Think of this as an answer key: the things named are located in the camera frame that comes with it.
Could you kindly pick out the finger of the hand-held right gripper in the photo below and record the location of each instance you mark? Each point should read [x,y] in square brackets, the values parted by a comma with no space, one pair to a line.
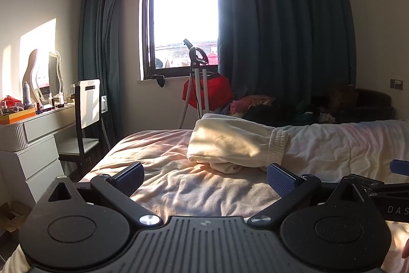
[383,187]
[400,168]

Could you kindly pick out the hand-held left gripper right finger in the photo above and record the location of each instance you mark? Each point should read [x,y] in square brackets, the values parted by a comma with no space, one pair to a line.
[281,179]

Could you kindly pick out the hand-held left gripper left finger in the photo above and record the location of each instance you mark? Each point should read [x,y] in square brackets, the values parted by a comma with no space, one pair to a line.
[131,179]

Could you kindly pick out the white pants with striped trim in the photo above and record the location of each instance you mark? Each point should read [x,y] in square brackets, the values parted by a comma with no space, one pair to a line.
[230,138]

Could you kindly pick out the dark clothes pile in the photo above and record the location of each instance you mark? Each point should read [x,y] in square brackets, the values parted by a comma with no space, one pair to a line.
[274,114]

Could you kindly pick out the pink clothes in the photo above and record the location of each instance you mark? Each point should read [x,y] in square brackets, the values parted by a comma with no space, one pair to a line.
[252,102]

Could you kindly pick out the person's right hand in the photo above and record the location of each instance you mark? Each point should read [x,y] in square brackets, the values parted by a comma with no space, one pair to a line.
[406,249]

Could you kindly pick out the green garment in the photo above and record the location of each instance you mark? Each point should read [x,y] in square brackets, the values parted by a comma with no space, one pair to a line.
[305,115]

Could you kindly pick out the black sofa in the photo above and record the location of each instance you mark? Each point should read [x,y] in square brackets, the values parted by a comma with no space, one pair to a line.
[370,103]

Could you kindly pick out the white patterned cloth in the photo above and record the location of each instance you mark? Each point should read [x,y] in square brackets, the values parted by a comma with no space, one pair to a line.
[326,118]

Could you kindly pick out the white and black chair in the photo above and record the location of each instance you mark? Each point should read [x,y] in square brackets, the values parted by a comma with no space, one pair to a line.
[88,103]

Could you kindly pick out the white dressing table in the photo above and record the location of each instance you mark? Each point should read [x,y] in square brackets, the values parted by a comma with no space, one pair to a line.
[35,145]

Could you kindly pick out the black object on windowsill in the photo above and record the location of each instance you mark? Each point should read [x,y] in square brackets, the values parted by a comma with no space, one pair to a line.
[159,80]

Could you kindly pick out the red bag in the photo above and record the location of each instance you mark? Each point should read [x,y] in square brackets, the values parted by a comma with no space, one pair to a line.
[220,90]

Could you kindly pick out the group of cosmetic bottles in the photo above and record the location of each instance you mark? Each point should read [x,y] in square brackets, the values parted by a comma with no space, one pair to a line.
[56,102]

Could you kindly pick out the garment steamer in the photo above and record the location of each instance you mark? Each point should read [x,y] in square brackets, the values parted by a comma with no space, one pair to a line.
[199,87]

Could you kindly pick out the cardboard piece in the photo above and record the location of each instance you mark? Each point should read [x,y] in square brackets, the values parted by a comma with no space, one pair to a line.
[12,217]

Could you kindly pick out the orange box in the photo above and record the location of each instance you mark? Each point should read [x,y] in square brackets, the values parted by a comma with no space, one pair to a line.
[17,116]

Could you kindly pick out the narrow teal curtain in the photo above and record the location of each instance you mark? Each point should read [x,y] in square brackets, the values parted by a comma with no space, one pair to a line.
[102,52]

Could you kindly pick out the wavy white-framed mirror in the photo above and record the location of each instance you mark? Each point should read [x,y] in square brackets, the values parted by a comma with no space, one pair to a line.
[48,74]

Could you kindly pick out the grey spray bottle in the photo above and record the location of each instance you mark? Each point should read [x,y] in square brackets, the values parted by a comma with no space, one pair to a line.
[26,94]

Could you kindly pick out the wide teal curtain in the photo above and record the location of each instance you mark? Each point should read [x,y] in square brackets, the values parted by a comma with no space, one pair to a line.
[281,36]

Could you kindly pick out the red cloth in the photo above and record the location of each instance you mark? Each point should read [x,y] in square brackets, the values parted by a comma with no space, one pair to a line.
[11,100]

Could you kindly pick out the dark-framed window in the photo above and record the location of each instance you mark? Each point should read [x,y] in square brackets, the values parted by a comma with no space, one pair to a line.
[182,4]

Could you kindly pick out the wall socket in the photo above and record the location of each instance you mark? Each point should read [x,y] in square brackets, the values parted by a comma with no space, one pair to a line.
[396,84]

